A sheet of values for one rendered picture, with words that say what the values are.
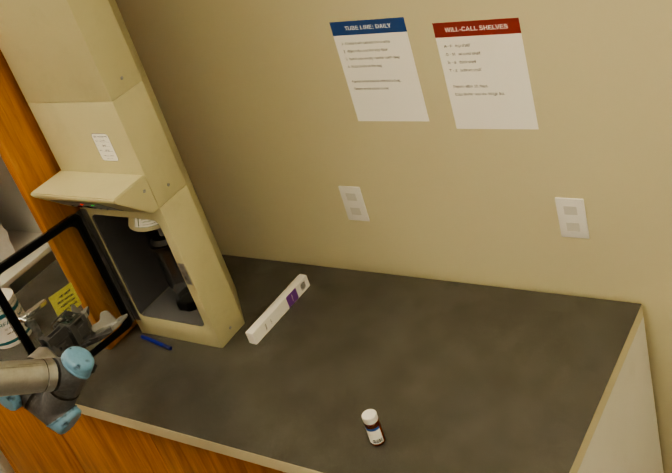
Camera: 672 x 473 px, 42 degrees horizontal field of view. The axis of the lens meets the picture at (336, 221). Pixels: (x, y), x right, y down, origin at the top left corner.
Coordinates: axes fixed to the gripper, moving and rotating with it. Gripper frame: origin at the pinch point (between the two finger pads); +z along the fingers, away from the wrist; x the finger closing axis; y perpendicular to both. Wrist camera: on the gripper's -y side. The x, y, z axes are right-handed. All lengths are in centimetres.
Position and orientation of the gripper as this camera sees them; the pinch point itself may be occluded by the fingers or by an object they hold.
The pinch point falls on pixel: (109, 312)
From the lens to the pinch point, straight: 237.7
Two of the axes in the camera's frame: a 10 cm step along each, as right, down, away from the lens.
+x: -8.2, -0.7, 5.7
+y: -2.7, -8.3, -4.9
